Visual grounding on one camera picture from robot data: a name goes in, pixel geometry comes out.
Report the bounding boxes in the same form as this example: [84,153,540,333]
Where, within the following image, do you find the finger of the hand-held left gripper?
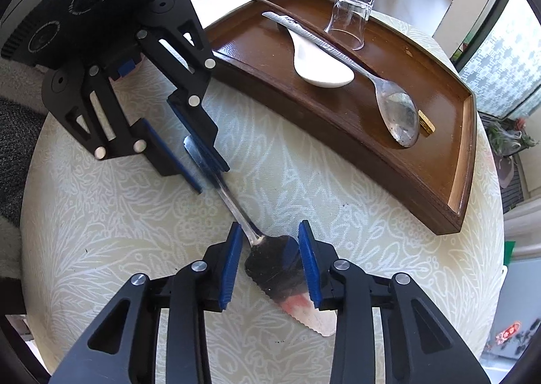
[41,66,204,194]
[136,0,231,175]

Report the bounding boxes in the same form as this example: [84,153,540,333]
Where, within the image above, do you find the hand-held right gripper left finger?
[50,221,245,384]

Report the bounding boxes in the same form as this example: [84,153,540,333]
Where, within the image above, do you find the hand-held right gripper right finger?
[298,220,493,384]

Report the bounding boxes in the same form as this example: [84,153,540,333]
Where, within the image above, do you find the metal cake server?
[183,135,339,338]

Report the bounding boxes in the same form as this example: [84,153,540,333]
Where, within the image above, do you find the white ceramic spoon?
[277,18,355,88]

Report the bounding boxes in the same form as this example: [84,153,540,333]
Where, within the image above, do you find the dark wooden chopstick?
[243,0,436,137]

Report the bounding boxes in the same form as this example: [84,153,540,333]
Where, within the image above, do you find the dark brown wooden tray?
[203,0,478,236]

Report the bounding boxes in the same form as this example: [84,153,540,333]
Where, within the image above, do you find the long metal spoon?
[262,11,421,149]

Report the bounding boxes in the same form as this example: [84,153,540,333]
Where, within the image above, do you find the clear drinking glass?
[324,0,376,51]

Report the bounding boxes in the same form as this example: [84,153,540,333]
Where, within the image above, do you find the dark grey cushion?
[0,97,43,228]

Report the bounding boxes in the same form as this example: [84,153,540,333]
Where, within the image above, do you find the patterned sliding door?
[458,21,541,118]

